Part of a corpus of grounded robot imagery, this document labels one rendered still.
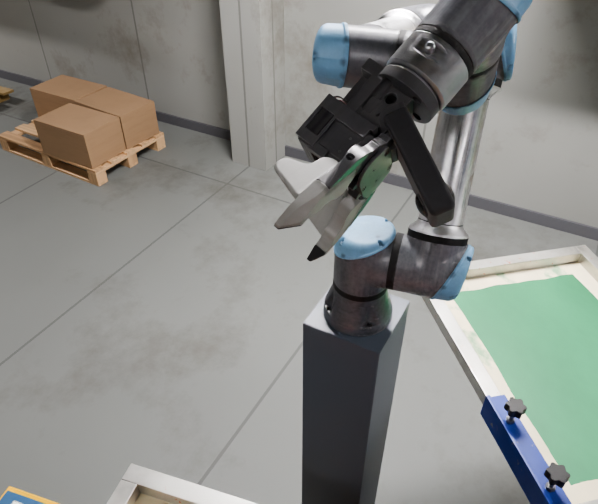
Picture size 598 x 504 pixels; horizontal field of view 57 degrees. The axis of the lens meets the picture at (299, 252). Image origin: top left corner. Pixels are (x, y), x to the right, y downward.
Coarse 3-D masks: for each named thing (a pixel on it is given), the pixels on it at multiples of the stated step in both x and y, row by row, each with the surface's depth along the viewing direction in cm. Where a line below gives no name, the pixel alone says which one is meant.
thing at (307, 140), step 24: (384, 72) 54; (408, 72) 53; (336, 96) 56; (360, 96) 55; (384, 96) 55; (408, 96) 54; (432, 96) 53; (312, 120) 54; (336, 120) 54; (360, 120) 53; (312, 144) 53; (336, 144) 53; (360, 144) 52; (384, 144) 52; (384, 168) 56; (360, 192) 56
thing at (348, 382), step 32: (320, 320) 120; (320, 352) 122; (352, 352) 117; (384, 352) 117; (320, 384) 129; (352, 384) 123; (384, 384) 129; (320, 416) 137; (352, 416) 130; (384, 416) 144; (320, 448) 145; (352, 448) 137; (320, 480) 155; (352, 480) 146
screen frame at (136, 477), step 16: (128, 480) 113; (144, 480) 113; (160, 480) 113; (176, 480) 113; (112, 496) 111; (128, 496) 111; (160, 496) 113; (176, 496) 111; (192, 496) 111; (208, 496) 111; (224, 496) 111
